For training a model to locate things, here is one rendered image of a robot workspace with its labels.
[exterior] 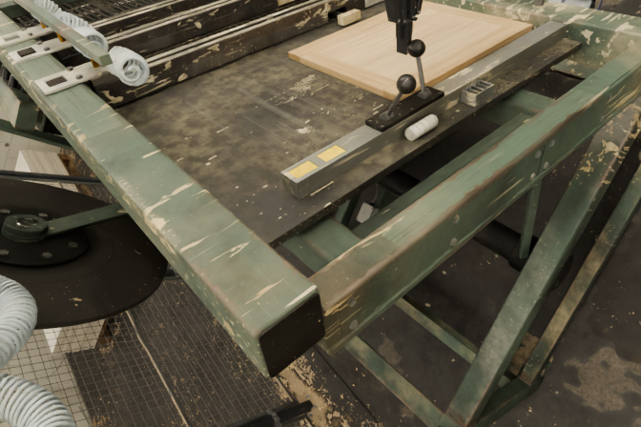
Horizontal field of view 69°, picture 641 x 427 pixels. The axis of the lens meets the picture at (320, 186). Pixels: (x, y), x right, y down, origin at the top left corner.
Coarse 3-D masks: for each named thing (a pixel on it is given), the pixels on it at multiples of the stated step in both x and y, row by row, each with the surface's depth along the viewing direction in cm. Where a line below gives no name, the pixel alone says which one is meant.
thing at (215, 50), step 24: (312, 0) 155; (336, 0) 156; (360, 0) 162; (72, 24) 110; (264, 24) 142; (288, 24) 147; (312, 24) 153; (192, 48) 133; (216, 48) 134; (240, 48) 140; (72, 72) 116; (96, 72) 115; (168, 72) 128; (192, 72) 133; (120, 96) 122
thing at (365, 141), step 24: (552, 24) 128; (504, 48) 119; (528, 48) 119; (480, 72) 110; (504, 72) 116; (456, 96) 106; (408, 120) 98; (336, 144) 92; (360, 144) 91; (384, 144) 96; (288, 168) 88; (336, 168) 89
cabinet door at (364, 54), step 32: (352, 32) 143; (384, 32) 142; (416, 32) 139; (448, 32) 137; (480, 32) 135; (512, 32) 132; (320, 64) 128; (352, 64) 126; (384, 64) 124; (416, 64) 123; (448, 64) 120; (384, 96) 113
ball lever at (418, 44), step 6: (414, 42) 96; (420, 42) 96; (408, 48) 97; (414, 48) 96; (420, 48) 96; (414, 54) 97; (420, 54) 97; (420, 60) 98; (420, 66) 99; (420, 72) 100; (420, 78) 100; (426, 90) 102; (420, 96) 102; (426, 96) 101
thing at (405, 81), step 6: (402, 78) 86; (408, 78) 86; (414, 78) 87; (396, 84) 88; (402, 84) 86; (408, 84) 86; (414, 84) 86; (402, 90) 87; (408, 90) 86; (414, 90) 87; (396, 96) 91; (396, 102) 92; (390, 108) 94; (384, 114) 95; (390, 114) 96; (384, 120) 96
